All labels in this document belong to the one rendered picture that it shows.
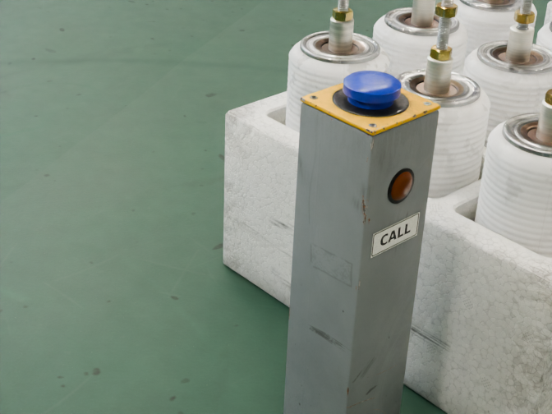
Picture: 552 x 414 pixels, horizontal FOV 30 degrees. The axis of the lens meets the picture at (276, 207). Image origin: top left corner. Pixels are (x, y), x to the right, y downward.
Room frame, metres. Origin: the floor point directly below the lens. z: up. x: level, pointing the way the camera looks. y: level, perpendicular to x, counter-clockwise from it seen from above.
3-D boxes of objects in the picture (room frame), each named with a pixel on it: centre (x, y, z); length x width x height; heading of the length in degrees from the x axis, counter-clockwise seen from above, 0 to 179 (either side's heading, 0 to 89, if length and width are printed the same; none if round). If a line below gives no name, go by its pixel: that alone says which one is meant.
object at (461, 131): (0.83, -0.13, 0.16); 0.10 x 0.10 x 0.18
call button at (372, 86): (0.66, -0.06, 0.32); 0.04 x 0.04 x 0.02
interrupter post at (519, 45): (0.91, -0.22, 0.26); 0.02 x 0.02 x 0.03
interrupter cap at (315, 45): (0.92, -0.05, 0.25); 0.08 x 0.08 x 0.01
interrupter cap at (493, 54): (0.91, -0.22, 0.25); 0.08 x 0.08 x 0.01
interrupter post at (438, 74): (0.83, -0.13, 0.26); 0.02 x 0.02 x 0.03
